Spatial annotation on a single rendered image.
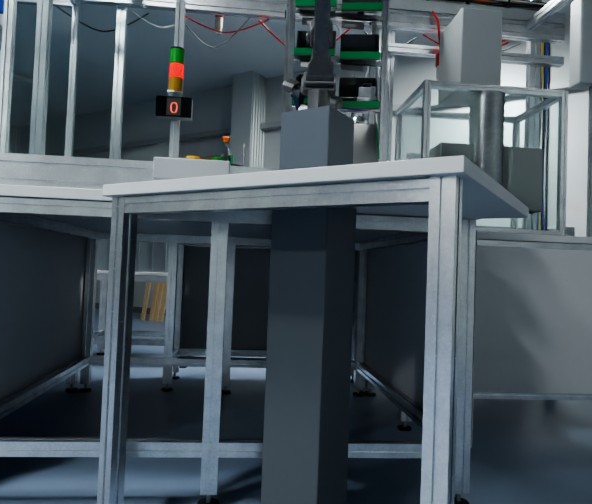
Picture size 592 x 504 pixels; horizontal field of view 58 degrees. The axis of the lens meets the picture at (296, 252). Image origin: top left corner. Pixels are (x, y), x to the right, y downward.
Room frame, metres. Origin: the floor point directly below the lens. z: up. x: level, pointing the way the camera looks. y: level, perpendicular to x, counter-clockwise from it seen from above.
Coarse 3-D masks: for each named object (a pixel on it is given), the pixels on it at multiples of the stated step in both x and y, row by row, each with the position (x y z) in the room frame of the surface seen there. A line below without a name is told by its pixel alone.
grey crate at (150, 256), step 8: (104, 240) 3.47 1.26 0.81; (104, 248) 3.47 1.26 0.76; (136, 248) 3.49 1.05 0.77; (144, 248) 3.50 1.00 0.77; (152, 248) 3.49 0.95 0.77; (160, 248) 3.51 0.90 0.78; (168, 248) 3.51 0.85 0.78; (104, 256) 3.47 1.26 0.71; (136, 256) 3.49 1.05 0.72; (144, 256) 3.50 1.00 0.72; (152, 256) 3.49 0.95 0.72; (160, 256) 3.51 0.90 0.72; (104, 264) 3.47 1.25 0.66; (136, 264) 3.49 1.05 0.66; (144, 264) 3.50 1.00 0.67; (152, 264) 3.50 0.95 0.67; (160, 264) 3.51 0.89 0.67; (160, 272) 3.51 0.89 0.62
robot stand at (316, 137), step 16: (288, 112) 1.32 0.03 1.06; (304, 112) 1.29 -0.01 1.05; (320, 112) 1.27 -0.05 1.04; (336, 112) 1.29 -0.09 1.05; (288, 128) 1.32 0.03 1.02; (304, 128) 1.29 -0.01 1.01; (320, 128) 1.27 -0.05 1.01; (336, 128) 1.29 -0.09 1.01; (352, 128) 1.36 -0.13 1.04; (288, 144) 1.31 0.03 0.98; (304, 144) 1.29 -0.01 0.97; (320, 144) 1.27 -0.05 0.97; (336, 144) 1.29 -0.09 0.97; (352, 144) 1.37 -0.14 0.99; (288, 160) 1.31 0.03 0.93; (304, 160) 1.29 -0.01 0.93; (320, 160) 1.27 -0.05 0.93; (336, 160) 1.29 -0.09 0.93; (352, 160) 1.37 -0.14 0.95
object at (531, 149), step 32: (448, 96) 2.39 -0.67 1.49; (480, 96) 2.41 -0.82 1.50; (512, 96) 2.42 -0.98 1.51; (544, 96) 2.44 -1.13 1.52; (416, 128) 2.51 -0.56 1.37; (448, 128) 2.39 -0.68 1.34; (512, 128) 2.42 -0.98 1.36; (544, 128) 2.44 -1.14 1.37; (512, 160) 2.43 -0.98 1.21; (544, 160) 2.44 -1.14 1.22; (512, 192) 2.43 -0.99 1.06; (544, 192) 2.44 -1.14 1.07; (480, 224) 2.41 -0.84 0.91; (512, 224) 2.43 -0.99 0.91; (544, 224) 2.44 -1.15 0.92
